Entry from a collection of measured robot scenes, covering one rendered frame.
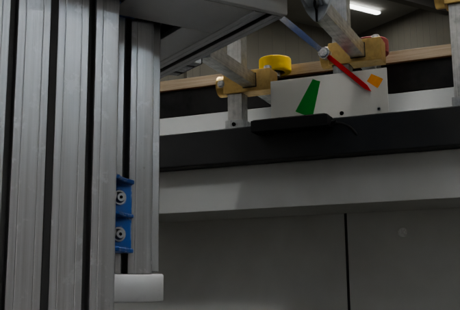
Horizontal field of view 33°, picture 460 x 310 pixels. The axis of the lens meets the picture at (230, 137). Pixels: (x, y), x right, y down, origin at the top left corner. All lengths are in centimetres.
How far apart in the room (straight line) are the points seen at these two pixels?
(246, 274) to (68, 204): 113
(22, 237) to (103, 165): 12
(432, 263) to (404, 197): 24
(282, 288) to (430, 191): 48
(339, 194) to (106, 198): 87
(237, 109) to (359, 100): 28
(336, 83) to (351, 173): 20
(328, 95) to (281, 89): 11
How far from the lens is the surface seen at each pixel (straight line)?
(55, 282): 84
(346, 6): 173
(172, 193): 181
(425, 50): 188
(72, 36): 89
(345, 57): 169
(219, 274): 196
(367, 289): 184
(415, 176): 163
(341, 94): 167
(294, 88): 170
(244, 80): 169
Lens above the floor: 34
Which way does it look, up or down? 11 degrees up
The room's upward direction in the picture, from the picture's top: 1 degrees counter-clockwise
